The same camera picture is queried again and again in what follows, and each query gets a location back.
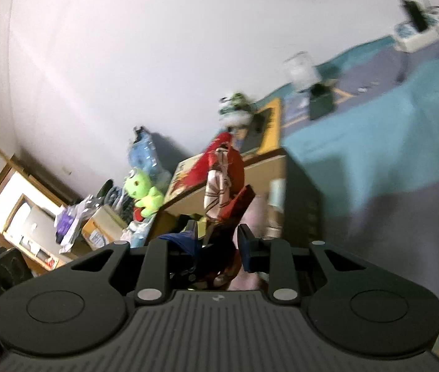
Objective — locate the purple plastic bag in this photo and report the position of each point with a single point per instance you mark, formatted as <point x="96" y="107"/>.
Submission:
<point x="68" y="224"/>

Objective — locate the small mirror on stand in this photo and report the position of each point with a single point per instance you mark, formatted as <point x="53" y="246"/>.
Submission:
<point x="300" y="69"/>

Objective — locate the colourful picture book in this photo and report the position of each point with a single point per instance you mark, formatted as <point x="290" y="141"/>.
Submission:
<point x="182" y="178"/>

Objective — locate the black charger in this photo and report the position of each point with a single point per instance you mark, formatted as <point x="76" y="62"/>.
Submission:
<point x="415" y="13"/>

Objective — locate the yellow bordered book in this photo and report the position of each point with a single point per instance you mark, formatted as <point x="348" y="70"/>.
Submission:
<point x="276" y="124"/>

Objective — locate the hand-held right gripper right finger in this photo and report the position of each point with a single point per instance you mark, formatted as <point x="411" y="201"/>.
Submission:
<point x="244" y="250"/>

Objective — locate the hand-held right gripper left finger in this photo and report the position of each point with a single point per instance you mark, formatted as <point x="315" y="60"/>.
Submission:
<point x="153" y="267"/>

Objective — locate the blue plastic water bottle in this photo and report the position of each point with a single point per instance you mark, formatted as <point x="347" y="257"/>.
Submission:
<point x="145" y="155"/>

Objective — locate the red packet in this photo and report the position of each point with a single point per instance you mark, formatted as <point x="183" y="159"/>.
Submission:
<point x="223" y="139"/>

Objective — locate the striped blue bed sheet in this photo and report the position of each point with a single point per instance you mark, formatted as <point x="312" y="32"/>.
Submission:
<point x="378" y="143"/>

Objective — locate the small cardboard box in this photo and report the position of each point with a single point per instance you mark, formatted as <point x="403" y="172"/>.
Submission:
<point x="99" y="228"/>

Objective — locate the small panda plush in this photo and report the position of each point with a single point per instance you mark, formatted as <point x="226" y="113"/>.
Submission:
<point x="236" y="102"/>

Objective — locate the green frog plush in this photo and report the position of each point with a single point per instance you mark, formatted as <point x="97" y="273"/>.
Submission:
<point x="140" y="184"/>

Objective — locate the pink fluffy cloth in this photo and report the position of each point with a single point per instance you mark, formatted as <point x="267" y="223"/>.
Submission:
<point x="260" y="213"/>

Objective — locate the brown cardboard box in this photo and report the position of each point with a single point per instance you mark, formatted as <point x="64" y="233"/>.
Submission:
<point x="304" y="209"/>

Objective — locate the floral patterned cloth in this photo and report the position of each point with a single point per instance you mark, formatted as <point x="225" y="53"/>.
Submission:
<point x="219" y="193"/>

